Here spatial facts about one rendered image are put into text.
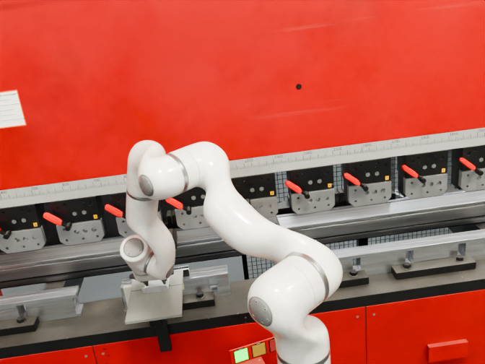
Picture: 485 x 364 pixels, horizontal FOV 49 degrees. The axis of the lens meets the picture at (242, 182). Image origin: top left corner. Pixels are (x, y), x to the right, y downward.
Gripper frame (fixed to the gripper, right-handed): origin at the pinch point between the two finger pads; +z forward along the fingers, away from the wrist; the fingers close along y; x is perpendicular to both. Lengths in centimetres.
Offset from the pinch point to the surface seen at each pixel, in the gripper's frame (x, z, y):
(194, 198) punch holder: -21.9, -15.2, -16.8
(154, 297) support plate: 6.7, -1.8, -0.2
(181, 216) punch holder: -17.6, -11.1, -11.6
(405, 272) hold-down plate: 3, 14, -89
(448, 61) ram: -49, -39, -103
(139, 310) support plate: 11.6, -5.9, 4.0
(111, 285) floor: -59, 184, 67
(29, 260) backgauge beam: -21, 24, 55
